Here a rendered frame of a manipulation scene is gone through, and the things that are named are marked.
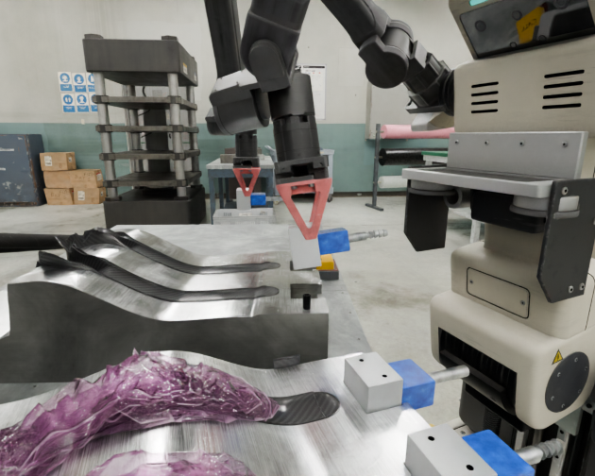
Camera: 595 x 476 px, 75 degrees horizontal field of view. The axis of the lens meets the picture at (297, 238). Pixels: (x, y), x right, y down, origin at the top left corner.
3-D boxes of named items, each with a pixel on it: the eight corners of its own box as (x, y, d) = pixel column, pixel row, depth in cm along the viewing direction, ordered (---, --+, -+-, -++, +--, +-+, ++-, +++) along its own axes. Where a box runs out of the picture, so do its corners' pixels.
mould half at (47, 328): (313, 296, 74) (314, 227, 71) (327, 378, 49) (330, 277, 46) (46, 298, 73) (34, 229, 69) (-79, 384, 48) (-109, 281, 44)
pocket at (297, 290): (321, 307, 57) (321, 283, 56) (325, 324, 52) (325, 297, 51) (290, 307, 57) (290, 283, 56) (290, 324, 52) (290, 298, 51)
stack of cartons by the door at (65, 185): (108, 201, 668) (102, 151, 647) (100, 204, 637) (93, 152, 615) (56, 202, 661) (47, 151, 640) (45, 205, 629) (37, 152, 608)
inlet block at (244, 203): (285, 207, 108) (285, 187, 106) (286, 210, 103) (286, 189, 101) (237, 207, 106) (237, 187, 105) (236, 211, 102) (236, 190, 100)
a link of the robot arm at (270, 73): (273, 41, 40) (284, 7, 45) (177, 67, 43) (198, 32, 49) (306, 136, 48) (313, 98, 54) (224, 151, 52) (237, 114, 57)
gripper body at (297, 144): (276, 178, 46) (266, 114, 45) (278, 180, 56) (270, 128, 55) (330, 170, 46) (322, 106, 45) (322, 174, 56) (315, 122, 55)
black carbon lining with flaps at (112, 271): (280, 272, 66) (280, 218, 64) (279, 314, 51) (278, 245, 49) (74, 274, 66) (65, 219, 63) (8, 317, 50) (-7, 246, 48)
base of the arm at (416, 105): (474, 73, 73) (429, 80, 83) (450, 41, 69) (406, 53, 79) (450, 110, 72) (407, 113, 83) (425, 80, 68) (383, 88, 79)
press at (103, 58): (209, 211, 587) (200, 62, 534) (192, 235, 438) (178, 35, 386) (144, 212, 578) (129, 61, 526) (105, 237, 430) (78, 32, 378)
